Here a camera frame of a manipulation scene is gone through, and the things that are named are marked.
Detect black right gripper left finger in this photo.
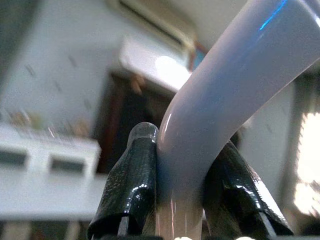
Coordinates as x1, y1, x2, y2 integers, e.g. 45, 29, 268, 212
86, 121, 160, 240

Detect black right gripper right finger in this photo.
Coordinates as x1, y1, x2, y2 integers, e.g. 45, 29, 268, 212
201, 139, 295, 240

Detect grey broom handle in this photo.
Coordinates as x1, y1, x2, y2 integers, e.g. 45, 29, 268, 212
155, 0, 320, 240

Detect dark wooden doorway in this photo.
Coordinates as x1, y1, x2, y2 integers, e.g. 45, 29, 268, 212
94, 71, 181, 176

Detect white cabinet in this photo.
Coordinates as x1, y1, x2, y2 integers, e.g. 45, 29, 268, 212
0, 122, 108, 223

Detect white air conditioner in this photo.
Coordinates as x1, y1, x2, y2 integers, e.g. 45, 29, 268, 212
106, 0, 198, 92

